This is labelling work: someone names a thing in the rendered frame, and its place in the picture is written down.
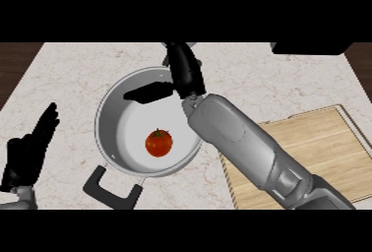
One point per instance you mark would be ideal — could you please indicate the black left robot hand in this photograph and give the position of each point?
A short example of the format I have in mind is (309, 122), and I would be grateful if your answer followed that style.
(35, 144)

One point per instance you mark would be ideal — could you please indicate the pale wooden tray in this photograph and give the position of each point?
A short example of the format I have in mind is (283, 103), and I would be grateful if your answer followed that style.
(311, 147)

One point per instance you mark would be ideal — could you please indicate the black appliance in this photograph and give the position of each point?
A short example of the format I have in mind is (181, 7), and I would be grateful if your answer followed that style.
(311, 48)

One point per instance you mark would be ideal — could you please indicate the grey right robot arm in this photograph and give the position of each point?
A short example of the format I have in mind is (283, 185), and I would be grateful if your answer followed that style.
(243, 144)

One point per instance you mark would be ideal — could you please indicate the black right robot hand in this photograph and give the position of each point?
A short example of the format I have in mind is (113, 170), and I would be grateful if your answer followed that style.
(184, 70)

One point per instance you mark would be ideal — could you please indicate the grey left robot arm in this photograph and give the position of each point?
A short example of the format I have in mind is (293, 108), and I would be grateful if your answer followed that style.
(22, 199)

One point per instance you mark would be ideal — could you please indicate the red tomato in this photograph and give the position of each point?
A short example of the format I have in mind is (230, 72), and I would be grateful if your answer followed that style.
(159, 143)

